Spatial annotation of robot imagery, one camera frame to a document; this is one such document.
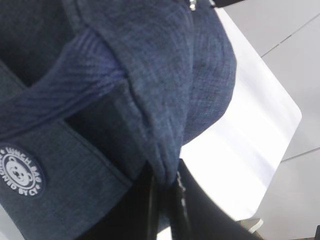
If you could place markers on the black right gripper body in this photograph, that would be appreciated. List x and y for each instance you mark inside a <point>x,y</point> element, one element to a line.
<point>224,3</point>

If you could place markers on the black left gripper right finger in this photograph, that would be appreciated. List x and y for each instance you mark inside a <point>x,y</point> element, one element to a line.
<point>196,217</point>

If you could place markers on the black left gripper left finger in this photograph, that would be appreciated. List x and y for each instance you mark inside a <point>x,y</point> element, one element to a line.
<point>135,217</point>

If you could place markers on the dark blue lunch bag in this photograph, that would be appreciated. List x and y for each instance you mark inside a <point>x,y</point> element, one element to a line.
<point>90,92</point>

